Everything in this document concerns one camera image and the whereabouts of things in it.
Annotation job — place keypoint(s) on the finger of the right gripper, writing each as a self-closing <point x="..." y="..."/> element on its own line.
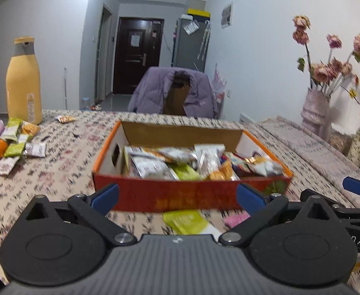
<point x="359" y="187"/>

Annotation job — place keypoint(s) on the orange oat crisp packet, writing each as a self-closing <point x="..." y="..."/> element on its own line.
<point x="224" y="173"/>

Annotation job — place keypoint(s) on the white red snack packet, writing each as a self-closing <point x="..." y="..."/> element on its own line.
<point x="36" y="150"/>

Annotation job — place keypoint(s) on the wooden chair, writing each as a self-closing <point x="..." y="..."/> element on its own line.
<point x="174" y="103"/>

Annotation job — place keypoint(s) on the dried pink roses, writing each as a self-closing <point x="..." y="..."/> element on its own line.
<point x="324" y="76"/>

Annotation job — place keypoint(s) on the yellow thermos bottle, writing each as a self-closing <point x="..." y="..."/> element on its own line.
<point x="23" y="82"/>

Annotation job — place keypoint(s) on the wall picture frame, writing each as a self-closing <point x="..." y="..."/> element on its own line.
<point x="226" y="16"/>

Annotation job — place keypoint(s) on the small orange snack packet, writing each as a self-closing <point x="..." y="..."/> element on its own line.
<point x="63" y="119"/>

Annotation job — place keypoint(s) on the pink snack packet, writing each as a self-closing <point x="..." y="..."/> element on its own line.
<point x="234" y="220"/>

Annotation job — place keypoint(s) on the pink ribbed flower vase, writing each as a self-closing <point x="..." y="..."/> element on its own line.
<point x="315" y="112"/>

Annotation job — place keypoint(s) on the orange cracker packet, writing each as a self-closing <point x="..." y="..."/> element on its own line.
<point x="30" y="129"/>

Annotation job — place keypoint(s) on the silver gold snack bag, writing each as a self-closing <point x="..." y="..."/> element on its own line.
<point x="143" y="164"/>

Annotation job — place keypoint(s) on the blue pet water feeder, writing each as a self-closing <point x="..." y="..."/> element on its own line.
<point x="86" y="104"/>

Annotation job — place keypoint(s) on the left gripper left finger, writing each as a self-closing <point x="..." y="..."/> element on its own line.
<point x="91" y="211"/>

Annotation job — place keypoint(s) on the green white snack packet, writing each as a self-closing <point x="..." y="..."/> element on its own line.
<point x="189" y="222"/>

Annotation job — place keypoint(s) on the yellow box on refrigerator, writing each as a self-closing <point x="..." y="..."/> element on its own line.
<point x="199" y="13"/>

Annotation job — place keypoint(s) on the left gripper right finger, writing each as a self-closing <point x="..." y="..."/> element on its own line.
<point x="264" y="212"/>

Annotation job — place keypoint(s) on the dark brown entrance door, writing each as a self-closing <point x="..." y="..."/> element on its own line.
<point x="138" y="44"/>

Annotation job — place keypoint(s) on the grey refrigerator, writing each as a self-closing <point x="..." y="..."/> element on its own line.
<point x="190" y="42"/>

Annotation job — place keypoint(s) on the orange cardboard snack box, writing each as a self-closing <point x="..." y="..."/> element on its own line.
<point x="146" y="195"/>

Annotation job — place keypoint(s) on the purple jacket on chair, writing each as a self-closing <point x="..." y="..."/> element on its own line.
<point x="150" y="95"/>

